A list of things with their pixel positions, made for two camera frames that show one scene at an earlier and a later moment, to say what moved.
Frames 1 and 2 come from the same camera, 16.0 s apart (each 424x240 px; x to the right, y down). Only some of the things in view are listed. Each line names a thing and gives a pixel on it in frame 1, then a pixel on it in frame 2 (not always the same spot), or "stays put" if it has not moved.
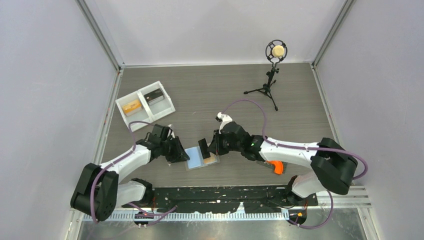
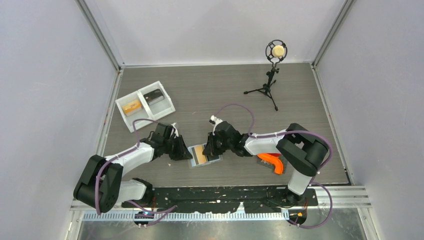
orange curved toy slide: [278, 166] stays put
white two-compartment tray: [148, 104] stays put
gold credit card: [212, 158] to [199, 157]
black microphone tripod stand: [276, 50] stays put
